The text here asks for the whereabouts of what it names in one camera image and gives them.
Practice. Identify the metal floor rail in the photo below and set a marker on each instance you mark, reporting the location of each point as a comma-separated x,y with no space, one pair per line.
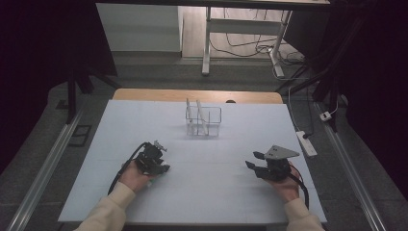
349,166
45,166

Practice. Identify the white desk frame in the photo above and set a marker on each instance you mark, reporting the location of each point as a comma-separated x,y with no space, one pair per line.
243,26

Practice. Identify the small white adapter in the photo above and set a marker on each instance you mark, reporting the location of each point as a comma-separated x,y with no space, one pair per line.
325,116

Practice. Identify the white table mat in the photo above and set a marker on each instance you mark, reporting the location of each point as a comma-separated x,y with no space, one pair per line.
205,199

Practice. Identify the wooden table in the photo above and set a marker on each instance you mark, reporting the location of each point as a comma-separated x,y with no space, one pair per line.
154,95

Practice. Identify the person's right hand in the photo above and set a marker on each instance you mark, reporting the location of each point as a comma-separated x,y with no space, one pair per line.
287,189

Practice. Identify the black floor plate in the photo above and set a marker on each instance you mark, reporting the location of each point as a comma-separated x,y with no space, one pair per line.
80,135

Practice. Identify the black curtain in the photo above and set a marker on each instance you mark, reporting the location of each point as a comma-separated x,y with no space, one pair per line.
38,64
378,80

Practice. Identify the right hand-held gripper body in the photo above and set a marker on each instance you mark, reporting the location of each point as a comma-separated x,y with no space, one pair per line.
275,168

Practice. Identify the clear plastic desk organizer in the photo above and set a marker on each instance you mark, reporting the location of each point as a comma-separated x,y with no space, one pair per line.
205,123

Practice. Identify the white power strip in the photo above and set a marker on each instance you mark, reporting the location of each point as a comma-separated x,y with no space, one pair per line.
307,144

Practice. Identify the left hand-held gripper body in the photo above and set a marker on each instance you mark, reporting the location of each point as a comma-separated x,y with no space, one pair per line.
149,159

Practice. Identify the black tripod stand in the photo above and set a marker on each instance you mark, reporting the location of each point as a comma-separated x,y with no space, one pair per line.
327,86
72,93

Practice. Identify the person's left hand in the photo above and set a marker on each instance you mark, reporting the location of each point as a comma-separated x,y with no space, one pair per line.
136,178

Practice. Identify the black table grommet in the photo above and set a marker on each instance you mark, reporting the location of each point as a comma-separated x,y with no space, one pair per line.
230,101

